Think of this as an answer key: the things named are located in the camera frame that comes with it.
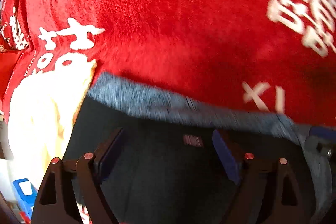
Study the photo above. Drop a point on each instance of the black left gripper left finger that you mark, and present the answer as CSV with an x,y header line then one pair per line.
x,y
67,180

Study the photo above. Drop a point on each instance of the red blanket with white characters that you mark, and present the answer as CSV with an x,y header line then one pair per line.
x,y
273,56

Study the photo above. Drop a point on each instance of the blue plastic stool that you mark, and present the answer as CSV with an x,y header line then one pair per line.
x,y
25,194

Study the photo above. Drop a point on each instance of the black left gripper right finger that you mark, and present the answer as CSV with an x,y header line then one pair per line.
x,y
272,179

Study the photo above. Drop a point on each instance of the black pants with grey trim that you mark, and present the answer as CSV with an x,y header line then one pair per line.
x,y
168,171

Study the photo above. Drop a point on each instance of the cream yellow cloth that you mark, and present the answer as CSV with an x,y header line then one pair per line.
x,y
43,111

